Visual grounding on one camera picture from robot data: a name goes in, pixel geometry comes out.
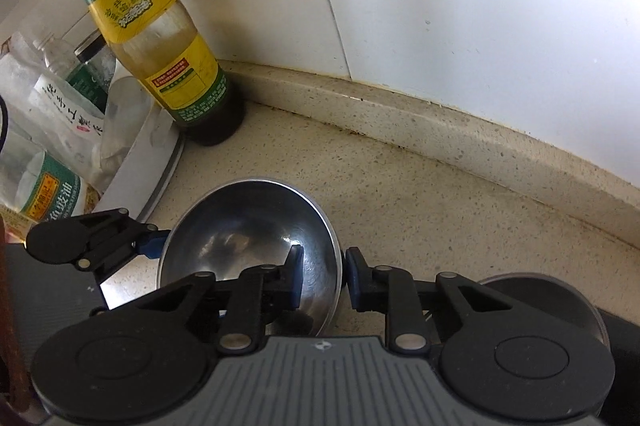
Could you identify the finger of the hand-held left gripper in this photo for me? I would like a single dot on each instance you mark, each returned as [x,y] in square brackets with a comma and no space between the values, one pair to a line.
[150,243]

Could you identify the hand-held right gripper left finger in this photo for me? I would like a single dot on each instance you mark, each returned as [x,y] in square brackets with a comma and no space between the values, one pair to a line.
[295,273]

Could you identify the clear plastic seasoning bag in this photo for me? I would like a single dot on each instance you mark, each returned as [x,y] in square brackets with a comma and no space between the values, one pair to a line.
[60,111]

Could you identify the white rotating condiment rack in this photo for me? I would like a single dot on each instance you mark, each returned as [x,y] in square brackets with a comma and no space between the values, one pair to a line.
[142,166]

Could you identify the small dark-capped green bottle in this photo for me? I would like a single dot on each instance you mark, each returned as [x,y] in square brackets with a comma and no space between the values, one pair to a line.
[62,61]

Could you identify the bottle green yellow label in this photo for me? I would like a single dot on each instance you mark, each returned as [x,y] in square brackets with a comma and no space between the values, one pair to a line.
[150,56]

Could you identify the clear bottle purple neck label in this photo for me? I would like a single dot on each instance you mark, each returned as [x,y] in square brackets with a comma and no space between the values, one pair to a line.
[45,188]

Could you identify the steel bowl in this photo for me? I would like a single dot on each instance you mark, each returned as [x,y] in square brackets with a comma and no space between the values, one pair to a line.
[240,226]

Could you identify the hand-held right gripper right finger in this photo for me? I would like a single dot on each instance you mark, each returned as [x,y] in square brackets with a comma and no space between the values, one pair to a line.
[355,281]

